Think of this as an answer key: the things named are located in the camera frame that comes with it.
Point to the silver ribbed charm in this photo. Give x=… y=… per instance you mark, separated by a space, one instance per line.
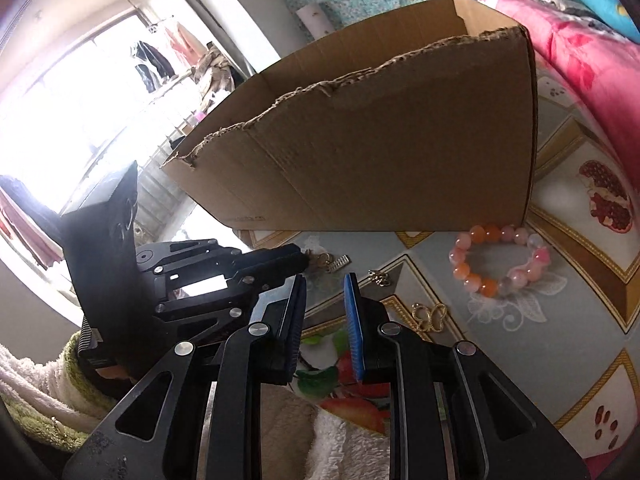
x=342 y=262

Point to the white paper roll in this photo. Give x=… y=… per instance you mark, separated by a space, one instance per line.
x=315 y=17

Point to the person's left hand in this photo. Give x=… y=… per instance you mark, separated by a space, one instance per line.
x=107 y=372

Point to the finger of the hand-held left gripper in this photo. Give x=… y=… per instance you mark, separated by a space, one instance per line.
x=210 y=310
x=270 y=260

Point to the pink hanging garment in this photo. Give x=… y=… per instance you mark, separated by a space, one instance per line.
x=180 y=42

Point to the white fluffy towel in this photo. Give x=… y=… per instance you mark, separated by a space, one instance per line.
x=330 y=450

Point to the brown cardboard box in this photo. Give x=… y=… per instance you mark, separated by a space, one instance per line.
x=375 y=160

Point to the gold hoop earring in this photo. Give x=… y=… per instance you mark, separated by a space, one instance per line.
x=322 y=260

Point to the dark hanging garment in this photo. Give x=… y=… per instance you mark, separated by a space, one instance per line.
x=152 y=65

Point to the pile of beige clothes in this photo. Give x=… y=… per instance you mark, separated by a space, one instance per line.
x=220 y=75

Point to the pink floral blanket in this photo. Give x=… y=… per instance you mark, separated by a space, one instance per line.
x=590 y=70

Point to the grey knitted cloth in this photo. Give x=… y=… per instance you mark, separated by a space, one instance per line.
x=555 y=5

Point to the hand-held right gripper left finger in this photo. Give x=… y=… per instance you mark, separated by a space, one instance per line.
x=295 y=330

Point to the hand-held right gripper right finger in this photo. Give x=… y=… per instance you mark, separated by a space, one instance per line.
x=355 y=330

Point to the metal balcony railing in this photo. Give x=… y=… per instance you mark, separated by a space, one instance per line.
x=160 y=195

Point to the red and dark garment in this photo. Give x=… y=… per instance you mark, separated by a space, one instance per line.
x=27 y=225

